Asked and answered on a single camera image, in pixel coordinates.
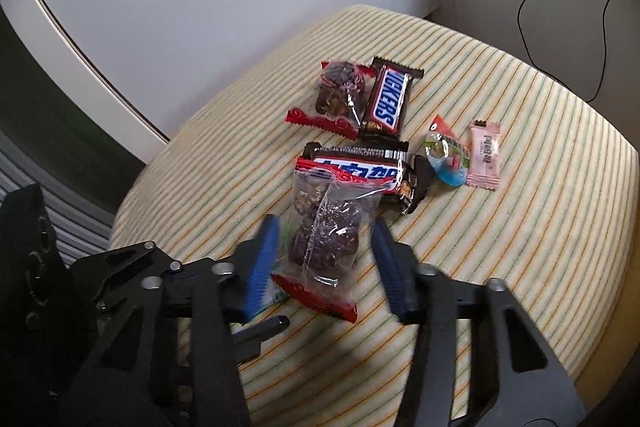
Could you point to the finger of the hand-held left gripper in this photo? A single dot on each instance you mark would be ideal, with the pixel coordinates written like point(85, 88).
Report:
point(265, 332)
point(160, 257)

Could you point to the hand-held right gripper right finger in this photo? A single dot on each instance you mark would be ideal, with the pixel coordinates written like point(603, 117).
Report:
point(392, 272)

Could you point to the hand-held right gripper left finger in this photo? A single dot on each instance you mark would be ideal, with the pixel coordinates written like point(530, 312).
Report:
point(262, 267)

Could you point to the clear red-edged dried fruit packet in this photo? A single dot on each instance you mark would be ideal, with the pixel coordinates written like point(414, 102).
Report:
point(325, 242)
point(335, 87)

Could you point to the brown chocolate bar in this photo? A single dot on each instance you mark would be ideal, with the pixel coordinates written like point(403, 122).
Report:
point(365, 157)
point(390, 97)

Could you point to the blue green jelly candy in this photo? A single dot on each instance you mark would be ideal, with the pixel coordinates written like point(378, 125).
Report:
point(447, 157)

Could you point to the pink candy packet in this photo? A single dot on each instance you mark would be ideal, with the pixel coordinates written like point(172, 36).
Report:
point(484, 154)

